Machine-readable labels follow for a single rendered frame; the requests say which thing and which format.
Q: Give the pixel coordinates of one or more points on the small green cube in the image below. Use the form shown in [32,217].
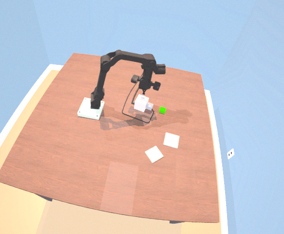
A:
[162,110]

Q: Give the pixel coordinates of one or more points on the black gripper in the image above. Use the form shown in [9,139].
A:
[156,85]

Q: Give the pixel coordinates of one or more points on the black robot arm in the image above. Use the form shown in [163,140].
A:
[148,64]

